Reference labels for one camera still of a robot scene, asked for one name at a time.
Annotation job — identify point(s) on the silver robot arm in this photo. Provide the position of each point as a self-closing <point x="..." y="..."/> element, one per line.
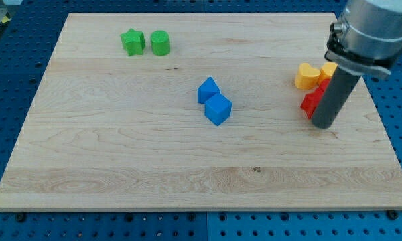
<point x="370" y="28"/>

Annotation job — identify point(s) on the wooden board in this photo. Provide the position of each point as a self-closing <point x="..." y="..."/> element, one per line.
<point x="109" y="132"/>

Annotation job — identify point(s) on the blue cube block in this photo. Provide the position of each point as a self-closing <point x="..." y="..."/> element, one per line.
<point x="218" y="109"/>

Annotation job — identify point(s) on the blue triangular block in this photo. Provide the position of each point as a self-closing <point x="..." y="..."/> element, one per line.
<point x="206" y="90"/>

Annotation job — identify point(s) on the green star block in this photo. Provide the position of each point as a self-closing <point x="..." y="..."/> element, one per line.
<point x="133" y="42"/>

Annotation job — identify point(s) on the black mounting bracket clamp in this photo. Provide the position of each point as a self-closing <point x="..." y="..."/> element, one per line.
<point x="355" y="62"/>

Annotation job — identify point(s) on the yellow heart block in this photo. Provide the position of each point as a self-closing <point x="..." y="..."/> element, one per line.
<point x="306" y="77"/>

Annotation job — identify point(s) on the yellow block behind tool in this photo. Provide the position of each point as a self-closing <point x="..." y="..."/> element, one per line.
<point x="326" y="71"/>

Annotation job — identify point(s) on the red star block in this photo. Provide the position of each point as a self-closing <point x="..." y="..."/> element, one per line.
<point x="312" y="100"/>

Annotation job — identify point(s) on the green cylinder block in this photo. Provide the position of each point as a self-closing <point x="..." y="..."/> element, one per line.
<point x="160" y="43"/>

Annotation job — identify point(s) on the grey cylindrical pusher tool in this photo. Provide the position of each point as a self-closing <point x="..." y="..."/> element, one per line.
<point x="336" y="94"/>

